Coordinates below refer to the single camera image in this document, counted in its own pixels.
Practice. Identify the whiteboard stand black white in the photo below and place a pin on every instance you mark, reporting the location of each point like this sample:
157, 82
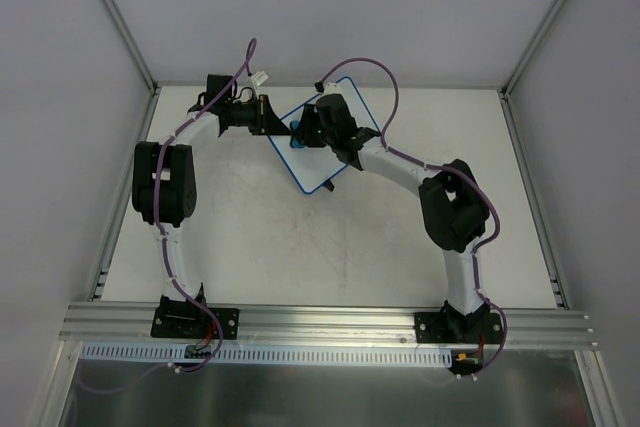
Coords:
328, 184

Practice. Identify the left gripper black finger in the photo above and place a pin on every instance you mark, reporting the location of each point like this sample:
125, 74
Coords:
269, 118
275, 127

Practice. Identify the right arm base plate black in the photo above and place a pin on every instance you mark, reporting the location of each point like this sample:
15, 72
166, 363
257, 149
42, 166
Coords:
430, 328

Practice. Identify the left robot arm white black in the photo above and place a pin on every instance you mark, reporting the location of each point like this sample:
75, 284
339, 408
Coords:
164, 187

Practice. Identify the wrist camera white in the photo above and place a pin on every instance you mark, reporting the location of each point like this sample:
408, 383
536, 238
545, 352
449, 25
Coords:
258, 79
327, 88

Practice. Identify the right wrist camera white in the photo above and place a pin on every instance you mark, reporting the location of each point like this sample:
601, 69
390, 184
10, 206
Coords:
327, 88

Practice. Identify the aluminium frame post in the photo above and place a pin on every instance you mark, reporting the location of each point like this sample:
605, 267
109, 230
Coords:
122, 29
541, 31

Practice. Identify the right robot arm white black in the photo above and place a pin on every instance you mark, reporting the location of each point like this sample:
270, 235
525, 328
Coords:
454, 211

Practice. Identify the aluminium mounting rail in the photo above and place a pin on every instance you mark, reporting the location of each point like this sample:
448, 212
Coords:
546, 329

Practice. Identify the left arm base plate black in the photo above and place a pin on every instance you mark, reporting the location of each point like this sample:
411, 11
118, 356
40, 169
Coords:
183, 320

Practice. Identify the right aluminium frame post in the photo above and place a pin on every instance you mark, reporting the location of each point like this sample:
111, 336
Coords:
541, 31

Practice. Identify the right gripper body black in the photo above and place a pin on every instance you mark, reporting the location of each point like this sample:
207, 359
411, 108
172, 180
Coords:
308, 126

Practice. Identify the blue whiteboard eraser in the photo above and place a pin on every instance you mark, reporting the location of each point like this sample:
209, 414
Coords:
296, 139

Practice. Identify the white slotted cable duct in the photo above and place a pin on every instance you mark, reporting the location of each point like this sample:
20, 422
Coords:
269, 355

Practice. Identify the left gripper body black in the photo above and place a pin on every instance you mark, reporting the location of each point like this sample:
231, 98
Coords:
265, 114

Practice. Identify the left aluminium frame post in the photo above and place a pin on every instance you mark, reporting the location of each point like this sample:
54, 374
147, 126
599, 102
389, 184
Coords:
122, 29

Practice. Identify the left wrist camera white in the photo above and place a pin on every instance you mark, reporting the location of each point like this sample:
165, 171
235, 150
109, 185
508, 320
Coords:
258, 79

